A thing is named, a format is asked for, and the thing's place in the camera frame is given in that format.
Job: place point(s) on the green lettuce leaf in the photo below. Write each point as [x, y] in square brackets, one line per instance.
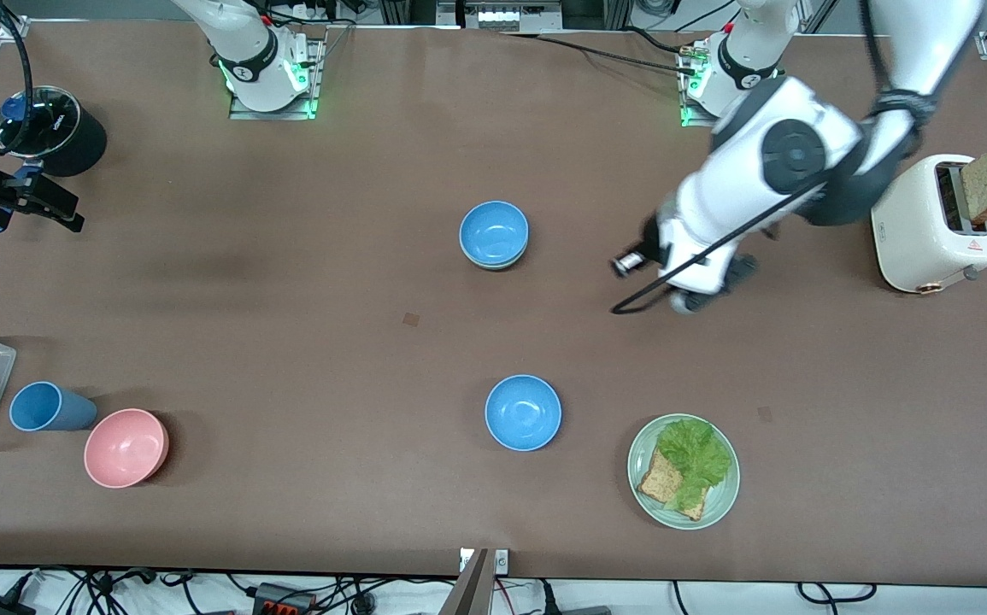
[698, 453]

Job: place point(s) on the pink bowl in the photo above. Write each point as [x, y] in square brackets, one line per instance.
[126, 448]

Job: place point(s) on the grey metal arm base plate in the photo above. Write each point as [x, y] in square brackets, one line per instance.
[694, 121]
[315, 85]

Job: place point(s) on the cream white toaster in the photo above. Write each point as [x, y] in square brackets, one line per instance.
[912, 222]

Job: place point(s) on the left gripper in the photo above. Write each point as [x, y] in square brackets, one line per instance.
[650, 237]

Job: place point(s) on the blue bowl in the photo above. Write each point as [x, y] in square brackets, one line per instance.
[493, 232]
[523, 412]

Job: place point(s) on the green plate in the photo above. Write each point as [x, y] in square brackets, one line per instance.
[719, 504]

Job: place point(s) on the white metal bracket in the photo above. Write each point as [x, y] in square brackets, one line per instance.
[502, 561]

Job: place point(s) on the glass pot lid blue knob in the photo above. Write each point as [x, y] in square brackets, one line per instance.
[49, 120]

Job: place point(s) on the black box orange connectors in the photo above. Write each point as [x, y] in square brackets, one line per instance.
[284, 602]

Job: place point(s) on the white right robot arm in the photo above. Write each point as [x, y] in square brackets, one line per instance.
[245, 43]

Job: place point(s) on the green bowl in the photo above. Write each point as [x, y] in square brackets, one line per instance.
[493, 267]

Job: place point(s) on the blue plastic cup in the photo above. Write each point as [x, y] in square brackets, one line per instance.
[44, 407]

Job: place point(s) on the dark camera stand pole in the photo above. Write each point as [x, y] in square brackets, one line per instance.
[469, 589]

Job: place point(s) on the white power strip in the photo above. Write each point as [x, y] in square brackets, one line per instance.
[502, 15]

